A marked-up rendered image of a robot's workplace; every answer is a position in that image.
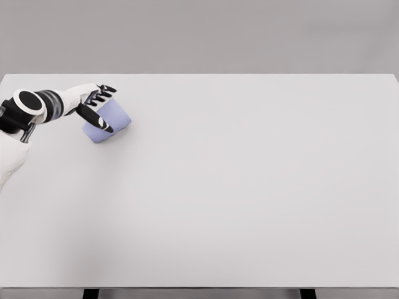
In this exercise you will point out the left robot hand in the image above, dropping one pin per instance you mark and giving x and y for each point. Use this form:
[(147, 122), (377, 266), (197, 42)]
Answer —
[(83, 96)]

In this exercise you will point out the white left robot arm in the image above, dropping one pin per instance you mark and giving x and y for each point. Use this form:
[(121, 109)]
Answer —
[(28, 104)]

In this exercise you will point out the light blue cup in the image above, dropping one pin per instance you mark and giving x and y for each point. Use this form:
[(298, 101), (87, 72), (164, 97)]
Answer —
[(117, 116)]

